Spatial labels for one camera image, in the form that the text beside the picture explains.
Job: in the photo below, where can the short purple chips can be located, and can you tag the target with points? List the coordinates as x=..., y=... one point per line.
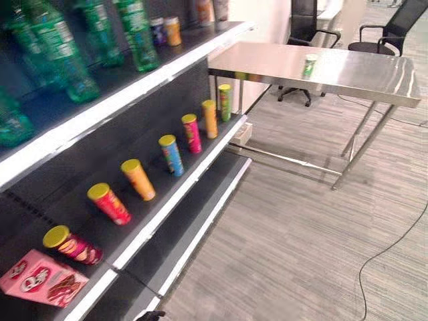
x=158, y=31

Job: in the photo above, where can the tall green chips can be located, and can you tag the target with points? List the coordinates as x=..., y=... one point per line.
x=225, y=102

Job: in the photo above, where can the black store shelf unit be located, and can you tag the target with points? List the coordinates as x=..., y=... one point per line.
x=110, y=140

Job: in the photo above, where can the cardboard box under table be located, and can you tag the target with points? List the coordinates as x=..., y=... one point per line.
x=243, y=134

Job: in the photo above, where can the short orange chips can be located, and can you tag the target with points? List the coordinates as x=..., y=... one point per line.
x=173, y=31

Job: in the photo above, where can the tall orange chips can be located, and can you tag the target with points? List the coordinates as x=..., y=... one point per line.
x=210, y=119
x=138, y=180

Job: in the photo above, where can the tall red chips can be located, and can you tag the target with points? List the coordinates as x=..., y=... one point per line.
x=109, y=204

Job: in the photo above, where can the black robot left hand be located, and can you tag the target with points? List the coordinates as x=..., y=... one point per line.
x=153, y=315

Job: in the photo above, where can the tall maroon chips can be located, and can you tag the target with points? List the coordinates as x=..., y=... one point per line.
x=75, y=245

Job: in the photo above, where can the green plastic soda bottle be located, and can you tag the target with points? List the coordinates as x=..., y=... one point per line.
x=58, y=50
x=140, y=33
x=23, y=50
x=100, y=33
x=11, y=123

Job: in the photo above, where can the pink snack box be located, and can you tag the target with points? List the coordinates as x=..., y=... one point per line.
x=41, y=278

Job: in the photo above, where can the tall blue chips can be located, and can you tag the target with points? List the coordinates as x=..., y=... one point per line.
x=172, y=155

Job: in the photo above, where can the black mesh office chair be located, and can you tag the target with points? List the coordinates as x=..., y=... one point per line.
x=384, y=33

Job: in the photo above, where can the stainless steel table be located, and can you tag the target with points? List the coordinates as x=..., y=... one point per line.
x=301, y=70

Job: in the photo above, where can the tall magenta chips can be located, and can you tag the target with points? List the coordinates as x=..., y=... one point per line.
x=191, y=133

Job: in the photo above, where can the grey chips can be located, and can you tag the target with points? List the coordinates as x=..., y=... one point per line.
x=220, y=9

